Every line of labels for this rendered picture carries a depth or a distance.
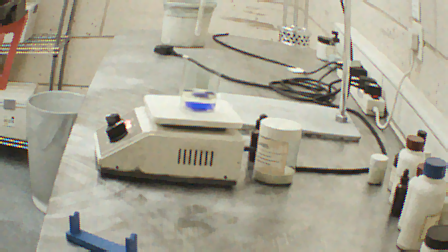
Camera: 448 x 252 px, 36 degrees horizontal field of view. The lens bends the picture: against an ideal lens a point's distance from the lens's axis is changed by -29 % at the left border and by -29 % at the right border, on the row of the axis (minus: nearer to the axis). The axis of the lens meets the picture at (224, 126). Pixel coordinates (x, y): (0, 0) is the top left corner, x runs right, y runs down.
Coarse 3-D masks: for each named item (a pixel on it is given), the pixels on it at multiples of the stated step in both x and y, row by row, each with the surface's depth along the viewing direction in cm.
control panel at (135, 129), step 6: (126, 114) 129; (132, 114) 128; (126, 120) 127; (132, 120) 125; (102, 126) 129; (126, 126) 124; (132, 126) 123; (138, 126) 122; (96, 132) 128; (102, 132) 127; (132, 132) 121; (138, 132) 120; (102, 138) 124; (108, 138) 123; (126, 138) 120; (102, 144) 122; (108, 144) 121; (114, 144) 119; (102, 150) 119
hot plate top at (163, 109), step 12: (144, 96) 129; (156, 96) 129; (168, 96) 130; (156, 108) 123; (168, 108) 124; (228, 108) 127; (156, 120) 119; (168, 120) 119; (180, 120) 119; (192, 120) 120; (204, 120) 120; (216, 120) 121; (228, 120) 121; (240, 120) 122
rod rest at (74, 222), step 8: (72, 216) 91; (72, 224) 91; (72, 232) 91; (80, 232) 93; (88, 232) 93; (72, 240) 91; (80, 240) 90; (88, 240) 91; (96, 240) 92; (104, 240) 92; (128, 240) 89; (136, 240) 91; (88, 248) 90; (96, 248) 90; (104, 248) 90; (112, 248) 90; (120, 248) 91; (128, 248) 89; (136, 248) 91
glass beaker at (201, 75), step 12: (192, 60) 124; (204, 60) 125; (216, 60) 124; (192, 72) 120; (204, 72) 120; (216, 72) 121; (192, 84) 121; (204, 84) 120; (216, 84) 122; (180, 96) 123; (192, 96) 121; (204, 96) 121; (216, 96) 122; (180, 108) 123; (192, 108) 121; (204, 108) 122; (216, 108) 123
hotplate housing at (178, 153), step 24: (144, 120) 124; (96, 144) 124; (120, 144) 119; (144, 144) 119; (168, 144) 119; (192, 144) 120; (216, 144) 121; (240, 144) 121; (120, 168) 119; (144, 168) 120; (168, 168) 120; (192, 168) 121; (216, 168) 122; (240, 168) 123
